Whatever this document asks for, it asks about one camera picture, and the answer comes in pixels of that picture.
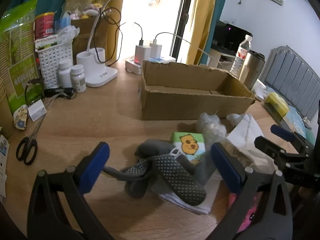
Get grey padded headboard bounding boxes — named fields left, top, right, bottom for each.
left=259, top=46, right=319, bottom=120

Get white paper towel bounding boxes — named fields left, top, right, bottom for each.
left=227, top=114, right=266, bottom=163

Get green snack bag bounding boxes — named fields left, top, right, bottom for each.
left=1, top=0, right=42, bottom=113

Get grey dotted sock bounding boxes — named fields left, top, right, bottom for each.
left=103, top=139, right=206, bottom=205

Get yellow curtain right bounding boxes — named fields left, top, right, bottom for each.
left=186, top=0, right=216, bottom=64

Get white pill bottle large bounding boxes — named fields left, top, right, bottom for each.
left=57, top=59, right=73, bottom=88

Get steel thermos tumbler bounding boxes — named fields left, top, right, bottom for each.
left=239, top=50, right=265, bottom=90

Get teal curtain right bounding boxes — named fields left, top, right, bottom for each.
left=200, top=0, right=226, bottom=54

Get white pill bottle small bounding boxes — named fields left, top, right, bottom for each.
left=71, top=64, right=86, bottom=93

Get green bear tissue pack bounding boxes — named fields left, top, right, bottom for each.
left=170, top=132, right=206, bottom=161

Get black monitor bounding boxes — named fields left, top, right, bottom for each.
left=211, top=21, right=253, bottom=56

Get pink plush toy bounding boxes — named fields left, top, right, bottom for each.
left=228, top=192, right=261, bottom=233

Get clear bubble wrap wad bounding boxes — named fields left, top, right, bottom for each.
left=196, top=113, right=227, bottom=144

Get clear water bottle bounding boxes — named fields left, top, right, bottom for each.
left=230, top=35, right=253, bottom=79

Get white charger cable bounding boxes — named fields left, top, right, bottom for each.
left=152, top=31, right=235, bottom=66

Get white charger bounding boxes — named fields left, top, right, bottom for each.
left=134, top=45, right=151, bottom=65
left=150, top=43, right=162, bottom=59

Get black charger cable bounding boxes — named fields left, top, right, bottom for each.
left=94, top=6, right=144, bottom=64

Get brown cardboard box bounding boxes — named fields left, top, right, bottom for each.
left=140, top=61, right=255, bottom=120

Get black scissors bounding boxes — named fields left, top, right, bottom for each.
left=16, top=115, right=46, bottom=166

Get yellow curtain left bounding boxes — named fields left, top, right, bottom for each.
left=63, top=0, right=123, bottom=61

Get yellow tissue pack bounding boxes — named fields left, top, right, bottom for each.
left=265, top=92, right=289, bottom=118

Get brown box with toys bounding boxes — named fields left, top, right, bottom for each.
left=71, top=17, right=108, bottom=63

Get yellow curtain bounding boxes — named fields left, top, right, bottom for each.
left=186, top=0, right=216, bottom=64
left=63, top=0, right=123, bottom=61

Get white charger right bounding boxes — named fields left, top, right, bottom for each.
left=150, top=43, right=162, bottom=59

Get white cloth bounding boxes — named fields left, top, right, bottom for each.
left=151, top=170, right=222, bottom=215

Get small white tag box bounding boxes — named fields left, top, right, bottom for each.
left=28, top=99, right=47, bottom=122

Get white perforated basket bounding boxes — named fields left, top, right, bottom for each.
left=37, top=42, right=73, bottom=89

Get white desk lamp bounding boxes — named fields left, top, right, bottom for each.
left=76, top=0, right=118, bottom=88

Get white power strip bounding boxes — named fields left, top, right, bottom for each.
left=125, top=56, right=177, bottom=75

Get white charger left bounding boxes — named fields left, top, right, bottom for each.
left=134, top=45, right=151, bottom=65

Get red tin can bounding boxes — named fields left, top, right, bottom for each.
left=35, top=12, right=55, bottom=40

